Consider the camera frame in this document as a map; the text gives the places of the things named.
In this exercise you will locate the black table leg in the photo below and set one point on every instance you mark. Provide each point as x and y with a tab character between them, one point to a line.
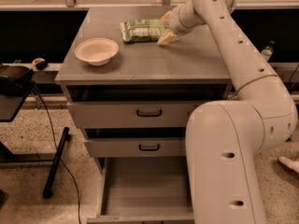
47	192

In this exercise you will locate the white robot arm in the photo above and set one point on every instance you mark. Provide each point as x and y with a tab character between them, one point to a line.
222	136

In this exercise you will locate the yellow black tape measure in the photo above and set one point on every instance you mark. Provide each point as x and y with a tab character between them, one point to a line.
40	63

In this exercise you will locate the green jalapeno chip bag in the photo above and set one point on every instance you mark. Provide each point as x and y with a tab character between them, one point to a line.
142	30

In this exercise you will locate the clear plastic bottle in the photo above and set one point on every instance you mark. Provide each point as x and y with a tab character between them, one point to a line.
268	50

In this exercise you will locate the black side table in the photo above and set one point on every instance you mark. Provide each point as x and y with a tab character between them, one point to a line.
10	105

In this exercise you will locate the grey top drawer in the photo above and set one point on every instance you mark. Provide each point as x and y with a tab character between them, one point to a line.
97	107

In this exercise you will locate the white paper bowl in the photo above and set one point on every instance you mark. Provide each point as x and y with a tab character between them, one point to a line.
97	51

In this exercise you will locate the grey bottom drawer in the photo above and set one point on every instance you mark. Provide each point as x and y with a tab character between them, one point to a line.
144	190

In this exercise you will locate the white red shoe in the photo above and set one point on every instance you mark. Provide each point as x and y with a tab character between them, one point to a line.
291	164

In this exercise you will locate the grey drawer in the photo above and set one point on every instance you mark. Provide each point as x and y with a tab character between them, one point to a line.
123	142
144	190
97	107

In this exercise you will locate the black middle drawer handle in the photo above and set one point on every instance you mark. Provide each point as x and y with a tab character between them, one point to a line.
149	148

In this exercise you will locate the black top drawer handle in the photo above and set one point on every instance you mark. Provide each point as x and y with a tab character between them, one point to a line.
149	114

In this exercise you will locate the black bag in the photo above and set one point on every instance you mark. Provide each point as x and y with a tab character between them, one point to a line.
14	80

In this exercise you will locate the black drawer handle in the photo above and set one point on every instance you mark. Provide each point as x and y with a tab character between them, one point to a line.
149	114
149	148

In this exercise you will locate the grey drawer cabinet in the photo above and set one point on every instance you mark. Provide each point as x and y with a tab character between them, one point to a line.
193	64

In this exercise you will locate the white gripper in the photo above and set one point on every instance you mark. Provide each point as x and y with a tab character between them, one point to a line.
175	23

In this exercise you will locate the grey middle drawer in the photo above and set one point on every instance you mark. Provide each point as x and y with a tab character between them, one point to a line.
123	142

